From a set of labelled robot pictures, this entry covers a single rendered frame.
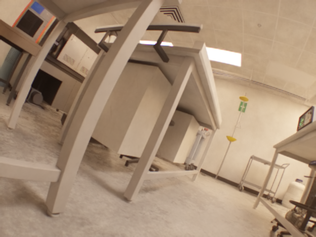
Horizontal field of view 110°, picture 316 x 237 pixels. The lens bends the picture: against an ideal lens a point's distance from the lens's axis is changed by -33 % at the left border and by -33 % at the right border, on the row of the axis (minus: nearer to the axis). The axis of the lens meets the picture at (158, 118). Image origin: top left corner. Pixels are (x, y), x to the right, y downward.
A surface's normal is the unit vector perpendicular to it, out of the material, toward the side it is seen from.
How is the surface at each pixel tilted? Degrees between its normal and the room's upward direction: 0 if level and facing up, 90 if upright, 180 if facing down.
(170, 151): 90
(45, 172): 90
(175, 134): 90
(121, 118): 90
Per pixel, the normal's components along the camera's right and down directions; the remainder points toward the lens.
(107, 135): -0.40, -0.29
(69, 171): 0.82, 0.31
